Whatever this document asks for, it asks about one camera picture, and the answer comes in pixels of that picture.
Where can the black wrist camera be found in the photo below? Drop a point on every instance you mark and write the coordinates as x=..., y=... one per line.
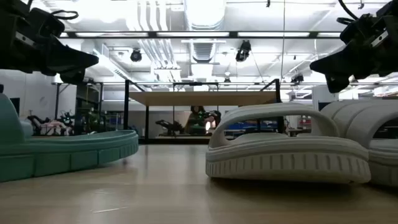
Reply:
x=357, y=29
x=46, y=23

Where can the black background robot arm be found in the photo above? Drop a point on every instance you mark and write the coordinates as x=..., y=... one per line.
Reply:
x=169, y=127

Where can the silver ceiling duct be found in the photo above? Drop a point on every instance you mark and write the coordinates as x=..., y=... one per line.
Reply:
x=203, y=14

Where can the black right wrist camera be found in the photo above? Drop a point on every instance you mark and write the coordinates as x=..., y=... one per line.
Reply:
x=357, y=29

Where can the person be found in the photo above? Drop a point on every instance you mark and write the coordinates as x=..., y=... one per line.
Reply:
x=195, y=121

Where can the wooden shelf with black frame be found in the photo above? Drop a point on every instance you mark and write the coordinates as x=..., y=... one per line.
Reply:
x=202, y=98

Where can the white rubber slide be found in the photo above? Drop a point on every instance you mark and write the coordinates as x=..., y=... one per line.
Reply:
x=280, y=155
x=382, y=161

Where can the green rubber slide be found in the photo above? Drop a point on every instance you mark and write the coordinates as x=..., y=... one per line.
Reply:
x=62, y=155

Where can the black ceiling camera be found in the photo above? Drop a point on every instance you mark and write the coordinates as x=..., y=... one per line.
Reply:
x=297, y=78
x=136, y=56
x=243, y=51

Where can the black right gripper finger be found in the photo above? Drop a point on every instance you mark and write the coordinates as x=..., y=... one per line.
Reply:
x=345, y=63
x=337, y=82

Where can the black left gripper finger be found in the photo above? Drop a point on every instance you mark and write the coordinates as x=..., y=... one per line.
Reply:
x=73, y=77
x=71, y=60

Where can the black storage rack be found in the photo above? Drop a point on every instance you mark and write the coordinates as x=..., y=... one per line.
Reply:
x=88, y=105

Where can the black table frame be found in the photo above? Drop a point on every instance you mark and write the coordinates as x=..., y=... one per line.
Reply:
x=174, y=141

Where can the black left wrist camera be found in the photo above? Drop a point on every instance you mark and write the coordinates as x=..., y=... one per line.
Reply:
x=46, y=23

